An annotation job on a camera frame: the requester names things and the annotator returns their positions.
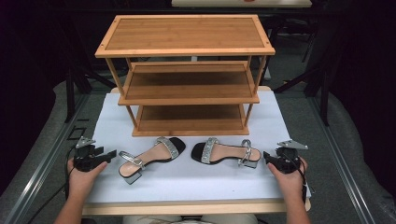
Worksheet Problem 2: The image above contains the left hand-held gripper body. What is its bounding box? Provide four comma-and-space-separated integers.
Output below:
73, 135, 105, 173

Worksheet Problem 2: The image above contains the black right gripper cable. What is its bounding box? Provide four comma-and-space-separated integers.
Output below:
289, 153, 308, 203

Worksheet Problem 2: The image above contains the wooden three-tier shoe rack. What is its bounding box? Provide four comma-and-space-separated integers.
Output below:
94, 14, 276, 138

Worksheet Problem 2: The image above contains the person's left hand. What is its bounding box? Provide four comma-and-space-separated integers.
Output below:
66, 157, 108, 202

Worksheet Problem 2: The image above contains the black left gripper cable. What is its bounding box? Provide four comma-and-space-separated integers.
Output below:
27, 145, 78, 224

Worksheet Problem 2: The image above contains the black metal stand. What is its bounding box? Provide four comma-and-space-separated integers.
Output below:
63, 55, 118, 124
273, 52, 332, 127

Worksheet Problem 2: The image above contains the black silver-strap heeled sandal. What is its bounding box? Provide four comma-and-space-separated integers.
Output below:
118, 136, 187, 186
191, 136, 262, 169

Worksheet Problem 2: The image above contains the person's right hand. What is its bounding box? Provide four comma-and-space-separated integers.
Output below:
267, 156, 309, 202

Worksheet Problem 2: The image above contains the light wooden table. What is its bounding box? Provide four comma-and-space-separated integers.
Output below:
81, 86, 312, 217

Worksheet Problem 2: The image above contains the white table mat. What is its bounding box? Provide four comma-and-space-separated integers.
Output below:
87, 90, 312, 204

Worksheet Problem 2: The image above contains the aluminium floor rail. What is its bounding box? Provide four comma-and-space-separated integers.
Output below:
3, 92, 92, 224
306, 96, 378, 224

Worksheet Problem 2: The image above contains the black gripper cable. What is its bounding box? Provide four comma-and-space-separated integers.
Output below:
27, 145, 78, 224
289, 153, 308, 203

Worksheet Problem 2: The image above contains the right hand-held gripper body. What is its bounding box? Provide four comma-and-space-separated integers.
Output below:
275, 139, 309, 175

